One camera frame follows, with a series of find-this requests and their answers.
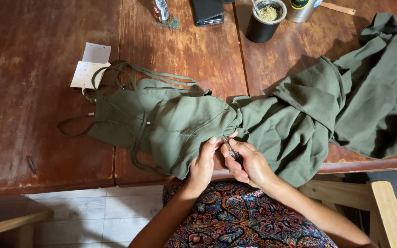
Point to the person's left hand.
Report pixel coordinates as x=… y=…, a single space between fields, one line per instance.
x=200 y=168

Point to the person's right hand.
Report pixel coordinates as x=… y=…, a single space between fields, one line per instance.
x=253 y=167

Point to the small metal scissors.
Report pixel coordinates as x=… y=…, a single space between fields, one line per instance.
x=233 y=151

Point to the person's floral patterned skirt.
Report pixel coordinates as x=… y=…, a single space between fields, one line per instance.
x=240 y=220

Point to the black mate cup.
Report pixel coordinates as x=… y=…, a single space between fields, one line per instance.
x=262 y=29

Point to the light wooden chair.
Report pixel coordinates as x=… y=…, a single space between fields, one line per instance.
x=16 y=225
x=384 y=213

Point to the white paper tag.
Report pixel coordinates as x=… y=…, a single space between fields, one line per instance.
x=97 y=52
x=84 y=74

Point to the black wallet phone case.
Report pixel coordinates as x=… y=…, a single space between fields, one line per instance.
x=208 y=12

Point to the metal drinking straw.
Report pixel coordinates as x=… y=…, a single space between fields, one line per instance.
x=255 y=7

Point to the steel thermos flask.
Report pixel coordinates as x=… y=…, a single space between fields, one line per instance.
x=300 y=10

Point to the small bottle with label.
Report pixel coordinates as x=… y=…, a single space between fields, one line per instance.
x=160 y=9

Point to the thin wooden strip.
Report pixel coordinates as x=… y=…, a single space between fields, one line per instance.
x=338 y=8

